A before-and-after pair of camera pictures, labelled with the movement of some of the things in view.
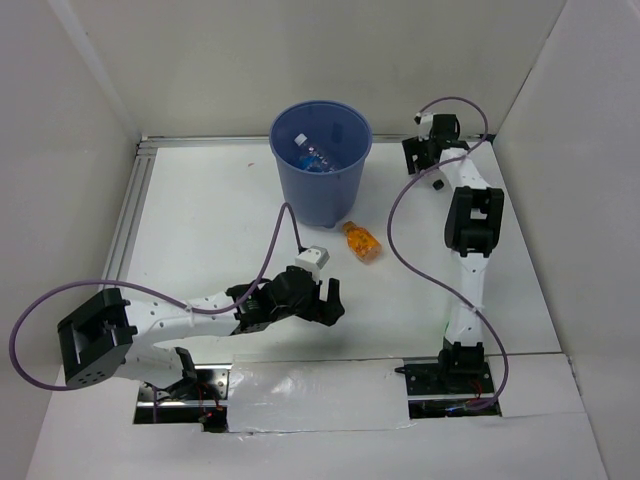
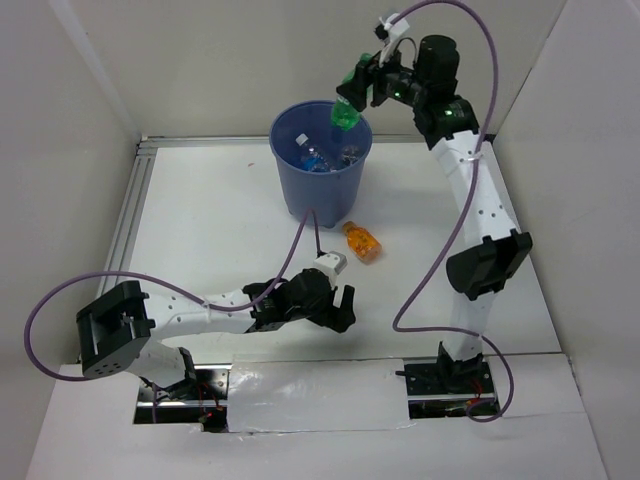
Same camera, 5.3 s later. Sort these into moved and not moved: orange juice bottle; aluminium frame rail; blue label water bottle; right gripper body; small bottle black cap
Moved: small bottle black cap; right gripper body
Not moved: aluminium frame rail; orange juice bottle; blue label water bottle
